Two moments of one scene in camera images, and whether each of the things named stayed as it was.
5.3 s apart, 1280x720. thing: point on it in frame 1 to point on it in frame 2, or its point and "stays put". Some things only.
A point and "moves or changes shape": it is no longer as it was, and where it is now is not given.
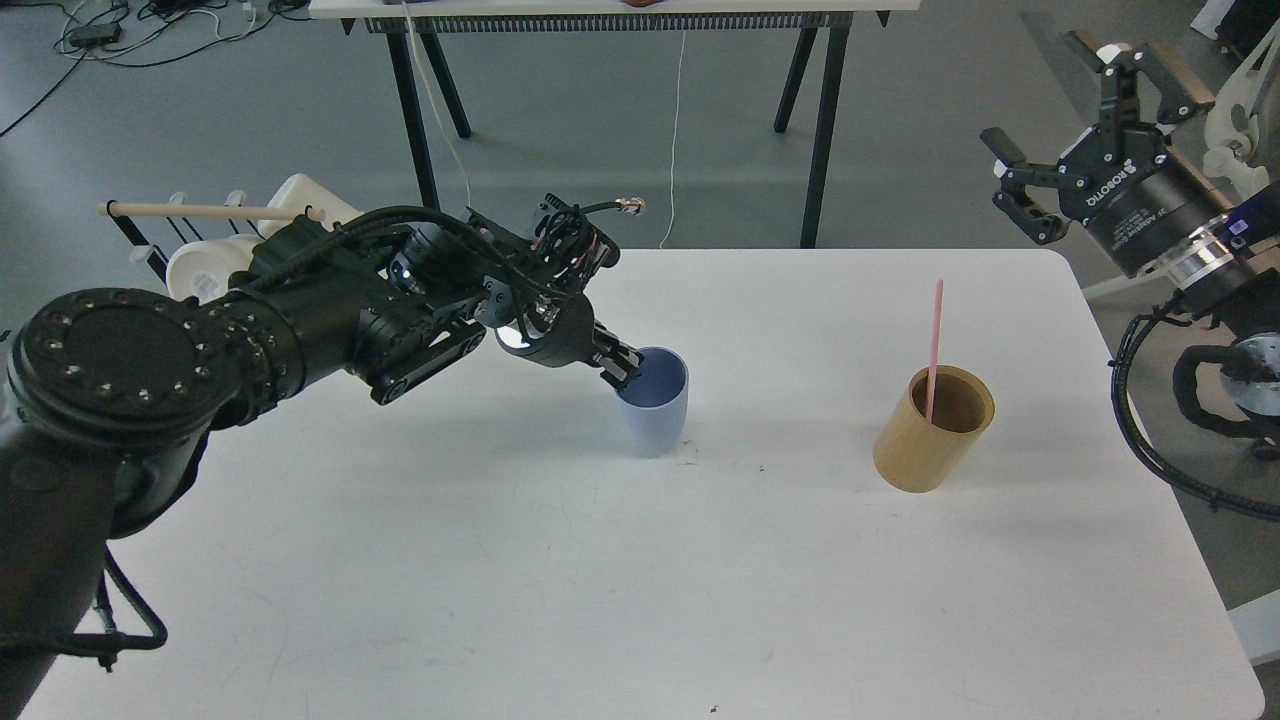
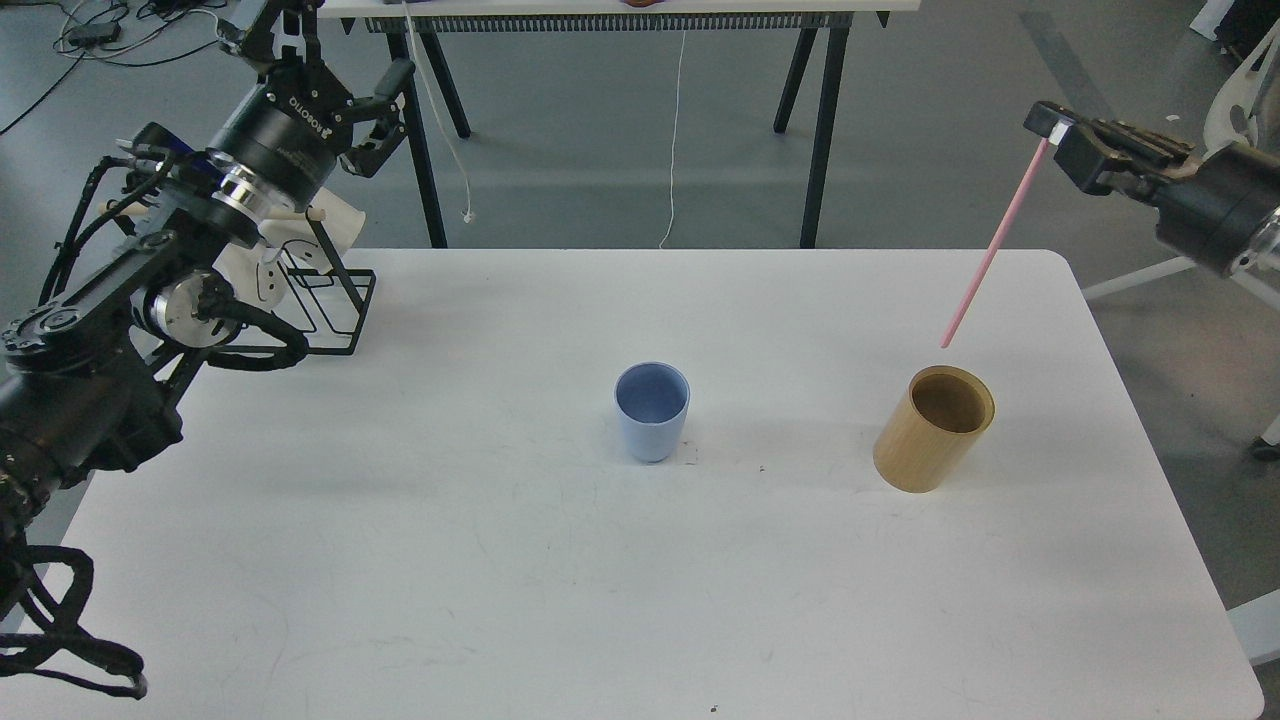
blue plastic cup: x=655 y=404 moves or changes shape
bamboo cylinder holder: x=914 y=455 stays put
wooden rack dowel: x=207 y=211 stays put
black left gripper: x=558 y=329 to x=289 y=134
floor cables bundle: x=129 y=33 stays put
